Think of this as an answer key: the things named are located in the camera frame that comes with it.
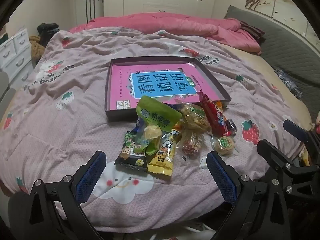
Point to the round cake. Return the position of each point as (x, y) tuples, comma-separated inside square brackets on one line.
[(225, 143)]

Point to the dark patterned cloth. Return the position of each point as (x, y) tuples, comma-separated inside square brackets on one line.
[(287, 80)]

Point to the clear packet of red dates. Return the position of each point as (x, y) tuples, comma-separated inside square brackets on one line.
[(191, 146)]

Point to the yellow cow print packet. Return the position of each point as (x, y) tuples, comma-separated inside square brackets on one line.
[(162, 160)]

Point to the green snack packet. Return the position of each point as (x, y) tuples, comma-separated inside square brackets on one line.
[(155, 112)]

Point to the brown knitted cloth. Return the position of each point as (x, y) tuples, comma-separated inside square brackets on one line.
[(36, 48)]

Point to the pile of dark clothes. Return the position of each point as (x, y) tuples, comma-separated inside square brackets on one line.
[(48, 32)]

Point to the clear yellow pastry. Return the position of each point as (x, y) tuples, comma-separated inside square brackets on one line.
[(152, 133)]

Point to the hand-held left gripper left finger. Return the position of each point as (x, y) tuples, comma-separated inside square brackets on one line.
[(91, 177)]

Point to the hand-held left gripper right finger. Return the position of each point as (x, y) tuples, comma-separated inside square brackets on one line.
[(222, 177)]

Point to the red sausage packet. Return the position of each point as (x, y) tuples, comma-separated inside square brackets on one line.
[(215, 120)]

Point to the dark striped pillow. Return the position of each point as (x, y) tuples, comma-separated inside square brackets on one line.
[(252, 31)]

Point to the pink and blue book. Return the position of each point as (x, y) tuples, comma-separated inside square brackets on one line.
[(120, 85)]

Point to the white wardrobe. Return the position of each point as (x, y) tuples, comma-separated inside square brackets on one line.
[(160, 0)]

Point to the beige bed sheet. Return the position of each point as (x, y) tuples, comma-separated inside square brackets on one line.
[(280, 100)]

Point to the clear packet of brown nuts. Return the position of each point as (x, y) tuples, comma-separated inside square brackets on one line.
[(196, 118)]

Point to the dark purple shallow box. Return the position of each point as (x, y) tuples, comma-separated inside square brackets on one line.
[(107, 100)]

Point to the small dark candy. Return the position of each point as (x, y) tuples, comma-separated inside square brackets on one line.
[(230, 126)]

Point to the grey quilted headboard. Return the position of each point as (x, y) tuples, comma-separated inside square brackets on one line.
[(287, 47)]

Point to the dark green seaweed packet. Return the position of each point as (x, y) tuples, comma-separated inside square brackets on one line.
[(130, 155)]

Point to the white drawer cabinet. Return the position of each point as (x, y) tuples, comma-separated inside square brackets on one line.
[(17, 45)]

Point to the strawberry printed blanket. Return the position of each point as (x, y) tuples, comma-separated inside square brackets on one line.
[(75, 80)]

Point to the pink quilt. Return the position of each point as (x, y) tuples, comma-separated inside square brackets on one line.
[(150, 22)]

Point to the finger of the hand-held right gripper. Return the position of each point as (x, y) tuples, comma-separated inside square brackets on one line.
[(272, 152), (297, 130)]

